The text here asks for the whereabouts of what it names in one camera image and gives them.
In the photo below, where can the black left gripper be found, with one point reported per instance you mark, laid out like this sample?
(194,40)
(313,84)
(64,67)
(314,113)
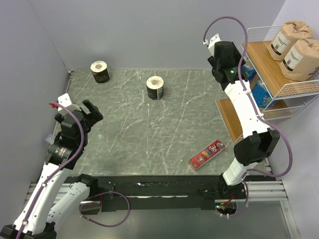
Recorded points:
(95,115)

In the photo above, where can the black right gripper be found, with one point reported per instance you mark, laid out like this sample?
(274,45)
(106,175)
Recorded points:
(236,57)

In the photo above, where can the blue roll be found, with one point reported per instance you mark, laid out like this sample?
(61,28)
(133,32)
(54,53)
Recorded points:
(261,96)
(249,70)

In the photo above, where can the black roll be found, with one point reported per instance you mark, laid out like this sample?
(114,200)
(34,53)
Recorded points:
(155,87)
(99,70)

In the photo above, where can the brown paper roll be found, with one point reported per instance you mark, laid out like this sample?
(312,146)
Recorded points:
(288,35)
(301,60)

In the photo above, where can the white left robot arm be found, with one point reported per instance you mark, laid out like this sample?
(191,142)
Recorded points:
(41,217)

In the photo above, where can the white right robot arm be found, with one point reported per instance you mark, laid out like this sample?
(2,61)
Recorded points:
(259,140)

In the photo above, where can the red toothpaste box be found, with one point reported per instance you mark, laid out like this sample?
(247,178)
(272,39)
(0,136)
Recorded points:
(206,155)

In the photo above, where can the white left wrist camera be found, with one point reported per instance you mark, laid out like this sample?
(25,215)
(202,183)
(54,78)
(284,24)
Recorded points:
(65,100)

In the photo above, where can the white wire wooden shelf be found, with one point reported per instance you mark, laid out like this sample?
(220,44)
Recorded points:
(291,96)

